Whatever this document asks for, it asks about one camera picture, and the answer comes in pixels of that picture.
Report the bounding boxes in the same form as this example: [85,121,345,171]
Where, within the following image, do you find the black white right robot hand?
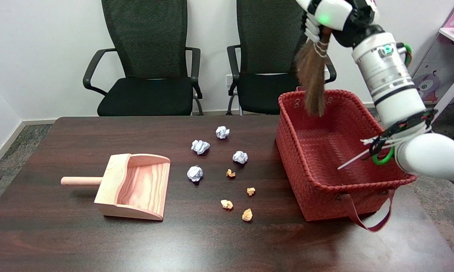
[296,0,382,48]

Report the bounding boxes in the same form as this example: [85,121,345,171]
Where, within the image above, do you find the brown broom with handle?
[295,26,332,117]

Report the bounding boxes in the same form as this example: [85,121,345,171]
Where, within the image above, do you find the black mesh office chair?
[83,0,204,116]
[227,0,337,115]

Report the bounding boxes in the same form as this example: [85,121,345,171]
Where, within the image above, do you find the red woven basket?
[275,89,417,233]

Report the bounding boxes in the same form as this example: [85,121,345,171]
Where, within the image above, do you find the wooden dustpan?
[60,153,171,221]

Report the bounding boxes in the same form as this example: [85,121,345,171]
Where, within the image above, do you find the black robot arm cable bundle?
[337,108,439,170]

